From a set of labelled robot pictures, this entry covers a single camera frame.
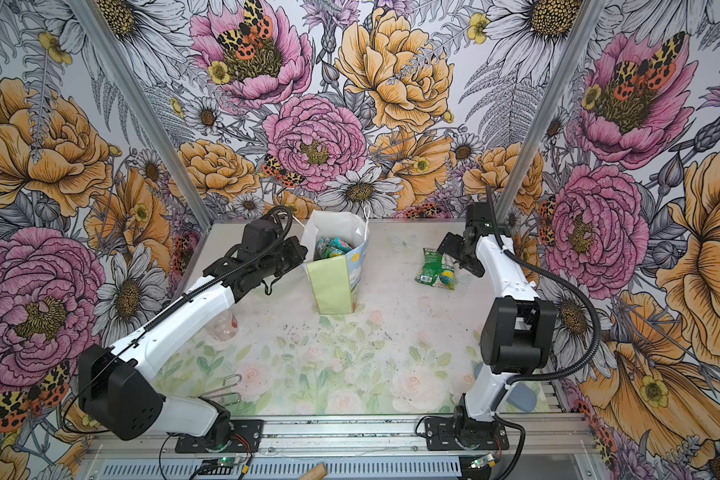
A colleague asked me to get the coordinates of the green Fox's candy bag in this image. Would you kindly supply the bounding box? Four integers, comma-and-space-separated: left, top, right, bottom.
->
415, 248, 456, 290

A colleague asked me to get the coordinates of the teal Fox's candy bag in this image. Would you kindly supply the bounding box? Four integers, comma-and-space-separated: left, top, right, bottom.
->
316, 237, 354, 260

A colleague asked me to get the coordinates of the white green paper bag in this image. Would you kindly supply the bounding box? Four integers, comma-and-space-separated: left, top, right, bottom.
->
300, 211, 369, 315

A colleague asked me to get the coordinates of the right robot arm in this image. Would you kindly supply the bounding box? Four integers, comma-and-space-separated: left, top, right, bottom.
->
425, 202, 557, 451

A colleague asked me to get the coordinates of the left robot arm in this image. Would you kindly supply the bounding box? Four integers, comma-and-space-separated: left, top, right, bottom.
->
76, 207, 307, 450

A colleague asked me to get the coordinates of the clear plastic cup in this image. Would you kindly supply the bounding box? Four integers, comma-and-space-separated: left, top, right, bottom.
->
205, 310, 239, 343

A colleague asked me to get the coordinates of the metal paper clip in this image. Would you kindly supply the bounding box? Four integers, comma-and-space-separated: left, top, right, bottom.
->
199, 374, 242, 407

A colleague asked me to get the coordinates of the grey blue oval pad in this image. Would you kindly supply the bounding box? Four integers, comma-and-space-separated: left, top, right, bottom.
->
505, 382, 538, 413

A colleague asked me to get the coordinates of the green circuit board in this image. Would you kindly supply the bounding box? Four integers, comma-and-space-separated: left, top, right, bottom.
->
203, 457, 240, 469

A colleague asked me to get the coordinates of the wooden stick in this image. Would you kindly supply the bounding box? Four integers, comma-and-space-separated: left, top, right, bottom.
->
299, 463, 328, 480

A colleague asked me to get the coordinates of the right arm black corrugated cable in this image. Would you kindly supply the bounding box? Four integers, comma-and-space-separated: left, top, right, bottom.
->
485, 185, 602, 385

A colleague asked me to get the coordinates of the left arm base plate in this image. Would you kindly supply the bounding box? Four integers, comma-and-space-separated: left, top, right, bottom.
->
174, 419, 265, 454

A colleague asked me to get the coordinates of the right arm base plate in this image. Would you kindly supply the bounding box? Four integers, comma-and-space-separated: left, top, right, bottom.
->
415, 416, 509, 452

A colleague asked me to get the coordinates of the aluminium front rail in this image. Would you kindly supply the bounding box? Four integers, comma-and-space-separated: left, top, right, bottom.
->
83, 412, 596, 461

